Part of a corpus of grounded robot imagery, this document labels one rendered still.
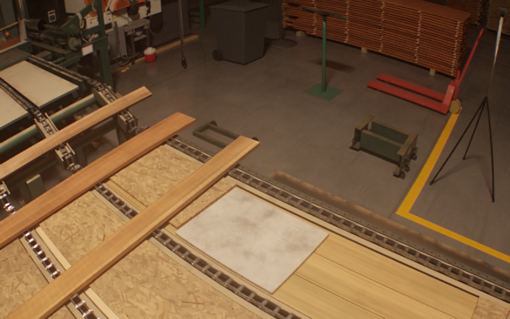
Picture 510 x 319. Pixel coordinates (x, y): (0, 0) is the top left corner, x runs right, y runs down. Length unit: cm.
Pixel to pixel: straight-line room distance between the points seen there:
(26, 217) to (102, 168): 64
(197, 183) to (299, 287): 86
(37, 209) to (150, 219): 77
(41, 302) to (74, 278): 22
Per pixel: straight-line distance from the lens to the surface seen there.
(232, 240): 192
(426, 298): 182
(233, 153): 242
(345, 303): 171
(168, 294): 174
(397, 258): 192
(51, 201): 239
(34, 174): 294
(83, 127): 297
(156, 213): 205
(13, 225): 236
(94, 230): 213
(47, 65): 455
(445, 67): 662
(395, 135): 413
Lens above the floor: 222
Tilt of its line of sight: 34 degrees down
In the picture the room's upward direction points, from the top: 2 degrees counter-clockwise
